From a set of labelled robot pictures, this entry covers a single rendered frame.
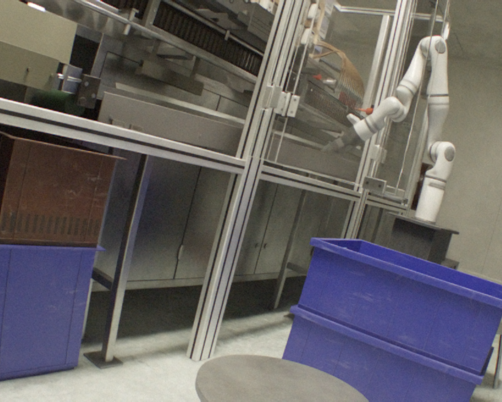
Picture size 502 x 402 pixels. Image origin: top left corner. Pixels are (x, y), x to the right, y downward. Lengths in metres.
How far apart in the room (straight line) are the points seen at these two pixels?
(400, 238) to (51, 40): 1.42
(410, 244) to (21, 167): 1.40
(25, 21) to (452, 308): 1.18
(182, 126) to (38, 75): 0.42
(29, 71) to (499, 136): 5.77
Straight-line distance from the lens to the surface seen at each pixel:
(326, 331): 1.39
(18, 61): 0.90
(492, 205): 6.08
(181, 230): 1.64
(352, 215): 2.03
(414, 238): 1.83
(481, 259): 6.08
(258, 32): 1.54
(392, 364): 1.34
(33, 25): 0.92
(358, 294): 1.34
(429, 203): 1.87
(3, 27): 0.89
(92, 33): 1.28
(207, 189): 1.69
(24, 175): 0.95
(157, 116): 1.11
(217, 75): 1.88
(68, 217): 1.02
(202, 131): 1.23
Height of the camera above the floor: 0.59
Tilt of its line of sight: 4 degrees down
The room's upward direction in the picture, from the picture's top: 15 degrees clockwise
